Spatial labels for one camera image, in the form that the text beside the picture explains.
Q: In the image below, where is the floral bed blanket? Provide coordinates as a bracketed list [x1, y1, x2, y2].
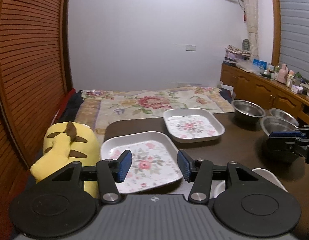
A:
[75, 86, 234, 143]

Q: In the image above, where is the deep small steel bowl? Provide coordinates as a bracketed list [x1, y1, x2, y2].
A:
[231, 100, 266, 124]

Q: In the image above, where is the large floral square plate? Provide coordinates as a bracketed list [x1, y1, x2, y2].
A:
[212, 167, 288, 198]

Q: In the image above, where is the medium steel bowl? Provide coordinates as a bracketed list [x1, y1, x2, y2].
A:
[269, 108, 299, 127]

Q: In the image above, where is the beige curtain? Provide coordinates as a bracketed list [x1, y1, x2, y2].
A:
[244, 0, 259, 60]

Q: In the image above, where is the window roller blind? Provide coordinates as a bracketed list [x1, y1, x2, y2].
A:
[279, 0, 309, 81]

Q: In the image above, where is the yellow plush toy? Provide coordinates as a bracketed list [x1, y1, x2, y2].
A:
[30, 121, 101, 198]

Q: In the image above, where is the wooden louvered wardrobe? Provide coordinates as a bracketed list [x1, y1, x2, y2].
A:
[0, 0, 73, 239]

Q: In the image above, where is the pink thermos jug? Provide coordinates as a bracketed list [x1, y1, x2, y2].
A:
[277, 64, 289, 84]

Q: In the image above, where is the white tissue box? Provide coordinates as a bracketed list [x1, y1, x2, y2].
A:
[291, 85, 303, 94]

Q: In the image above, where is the white wall switch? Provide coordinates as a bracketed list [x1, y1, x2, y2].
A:
[186, 44, 196, 51]

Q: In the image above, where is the large steel bowl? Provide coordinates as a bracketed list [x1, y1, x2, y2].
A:
[260, 116, 298, 136]

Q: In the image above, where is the blue box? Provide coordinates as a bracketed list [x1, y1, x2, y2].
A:
[253, 59, 267, 69]

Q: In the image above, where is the wooden sideboard cabinet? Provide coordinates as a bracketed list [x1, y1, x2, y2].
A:
[220, 63, 309, 125]

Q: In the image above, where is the folded fabric pile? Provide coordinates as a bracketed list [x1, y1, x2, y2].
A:
[225, 45, 251, 64]

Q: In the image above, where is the white paper bag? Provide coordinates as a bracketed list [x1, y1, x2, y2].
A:
[220, 84, 234, 100]

